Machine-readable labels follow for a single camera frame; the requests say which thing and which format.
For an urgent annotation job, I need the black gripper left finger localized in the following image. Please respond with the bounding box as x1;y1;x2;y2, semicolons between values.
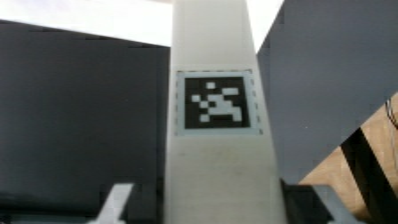
88;182;159;224

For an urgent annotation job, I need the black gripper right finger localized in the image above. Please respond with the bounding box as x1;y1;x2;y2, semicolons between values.
281;182;363;224

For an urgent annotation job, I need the white desk leg with tag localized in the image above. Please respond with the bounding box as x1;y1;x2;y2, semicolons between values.
164;0;288;224

